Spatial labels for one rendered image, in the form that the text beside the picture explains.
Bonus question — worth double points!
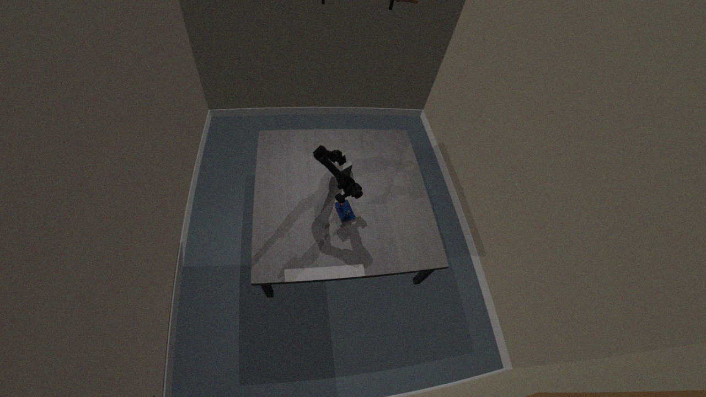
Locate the blue circuit board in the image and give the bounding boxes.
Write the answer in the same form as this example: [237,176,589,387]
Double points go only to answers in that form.
[335,200,355,222]

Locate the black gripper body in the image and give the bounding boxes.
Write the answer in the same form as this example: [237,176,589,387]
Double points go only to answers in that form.
[335,183,362,203]

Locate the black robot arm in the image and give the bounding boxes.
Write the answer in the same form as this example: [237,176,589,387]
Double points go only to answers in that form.
[313,145,363,199]

